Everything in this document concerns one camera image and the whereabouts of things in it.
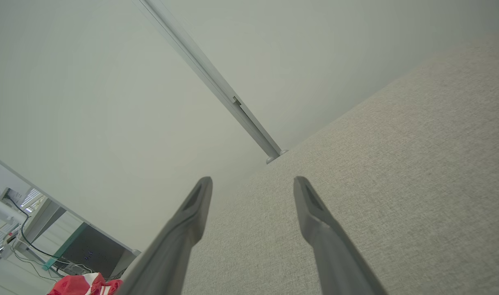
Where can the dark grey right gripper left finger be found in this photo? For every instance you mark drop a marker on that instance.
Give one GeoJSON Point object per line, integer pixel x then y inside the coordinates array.
{"type": "Point", "coordinates": [171, 254]}

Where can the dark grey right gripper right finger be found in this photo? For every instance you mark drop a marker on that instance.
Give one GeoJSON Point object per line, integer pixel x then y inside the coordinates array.
{"type": "Point", "coordinates": [335, 262]}

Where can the red white Bulls jersey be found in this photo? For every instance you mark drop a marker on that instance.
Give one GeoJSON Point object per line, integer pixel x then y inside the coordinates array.
{"type": "Point", "coordinates": [77, 284]}

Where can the black computer case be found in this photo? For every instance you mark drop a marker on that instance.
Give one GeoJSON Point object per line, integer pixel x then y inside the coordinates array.
{"type": "Point", "coordinates": [94, 250]}

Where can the grey desk leg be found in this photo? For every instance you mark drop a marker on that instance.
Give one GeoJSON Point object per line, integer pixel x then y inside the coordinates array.
{"type": "Point", "coordinates": [44, 217]}

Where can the grey metal partition rail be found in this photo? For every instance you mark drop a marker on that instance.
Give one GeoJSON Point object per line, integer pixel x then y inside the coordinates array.
{"type": "Point", "coordinates": [213, 82]}

